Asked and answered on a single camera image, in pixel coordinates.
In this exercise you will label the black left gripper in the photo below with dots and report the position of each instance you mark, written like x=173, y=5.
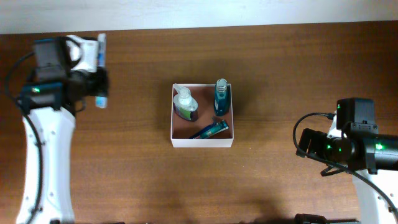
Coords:
x=102, y=76

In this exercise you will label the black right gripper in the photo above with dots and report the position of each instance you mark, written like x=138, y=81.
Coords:
x=317, y=139

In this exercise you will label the blue white toothbrush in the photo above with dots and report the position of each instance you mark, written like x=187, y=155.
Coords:
x=101, y=101

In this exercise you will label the clear soap pump bottle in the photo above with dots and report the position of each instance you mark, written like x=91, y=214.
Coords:
x=185, y=105

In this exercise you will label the teal toothpaste tube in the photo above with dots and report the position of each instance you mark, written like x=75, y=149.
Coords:
x=215, y=129

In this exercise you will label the teal mouthwash bottle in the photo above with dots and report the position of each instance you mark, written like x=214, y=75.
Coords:
x=221, y=102

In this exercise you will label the blue disposable razor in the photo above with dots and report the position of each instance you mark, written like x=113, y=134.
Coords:
x=215, y=121

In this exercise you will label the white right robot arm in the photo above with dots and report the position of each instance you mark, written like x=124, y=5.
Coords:
x=356, y=148

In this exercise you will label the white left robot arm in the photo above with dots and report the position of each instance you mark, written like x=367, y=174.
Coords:
x=49, y=115

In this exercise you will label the white cardboard box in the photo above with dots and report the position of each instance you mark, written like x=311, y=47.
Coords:
x=182, y=130

